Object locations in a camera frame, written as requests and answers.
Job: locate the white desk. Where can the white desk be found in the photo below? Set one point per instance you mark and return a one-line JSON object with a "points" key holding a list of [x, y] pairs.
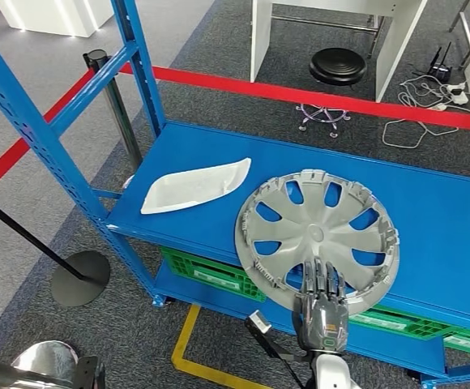
{"points": [[261, 37]]}

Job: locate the white power strip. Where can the white power strip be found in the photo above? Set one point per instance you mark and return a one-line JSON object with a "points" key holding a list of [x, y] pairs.
{"points": [[440, 106], [458, 96]]}

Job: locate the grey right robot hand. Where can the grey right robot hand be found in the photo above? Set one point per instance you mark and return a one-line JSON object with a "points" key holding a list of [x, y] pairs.
{"points": [[322, 322]]}

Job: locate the black stanchion with disc base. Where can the black stanchion with disc base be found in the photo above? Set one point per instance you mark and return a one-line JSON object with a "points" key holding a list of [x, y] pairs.
{"points": [[81, 279]]}

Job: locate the grey plastic wheel hubcap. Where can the grey plastic wheel hubcap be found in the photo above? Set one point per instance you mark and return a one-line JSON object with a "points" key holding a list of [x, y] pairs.
{"points": [[312, 231]]}

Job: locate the white display plinth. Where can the white display plinth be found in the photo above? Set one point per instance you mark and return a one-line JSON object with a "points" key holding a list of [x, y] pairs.
{"points": [[57, 16]]}

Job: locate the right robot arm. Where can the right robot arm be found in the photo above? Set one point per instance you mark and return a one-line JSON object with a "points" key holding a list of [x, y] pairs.
{"points": [[332, 373]]}

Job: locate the black wifi router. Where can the black wifi router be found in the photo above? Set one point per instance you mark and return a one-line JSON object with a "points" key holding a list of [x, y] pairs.
{"points": [[440, 72]]}

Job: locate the blue metal shelf rack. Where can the blue metal shelf rack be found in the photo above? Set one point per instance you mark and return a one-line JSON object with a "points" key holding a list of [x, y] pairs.
{"points": [[441, 236]]}

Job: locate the chrome stanchion post black cap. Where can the chrome stanchion post black cap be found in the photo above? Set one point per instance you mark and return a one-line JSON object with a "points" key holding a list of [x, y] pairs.
{"points": [[117, 113]]}

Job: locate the stanchion with chrome dome base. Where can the stanchion with chrome dome base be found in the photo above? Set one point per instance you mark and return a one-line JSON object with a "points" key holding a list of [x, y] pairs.
{"points": [[48, 359]]}

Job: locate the white plastic trim part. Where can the white plastic trim part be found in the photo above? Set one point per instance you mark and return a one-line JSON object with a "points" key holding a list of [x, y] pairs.
{"points": [[194, 188]]}

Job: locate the black round stool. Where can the black round stool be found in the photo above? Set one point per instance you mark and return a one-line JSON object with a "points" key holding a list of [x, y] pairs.
{"points": [[337, 65]]}

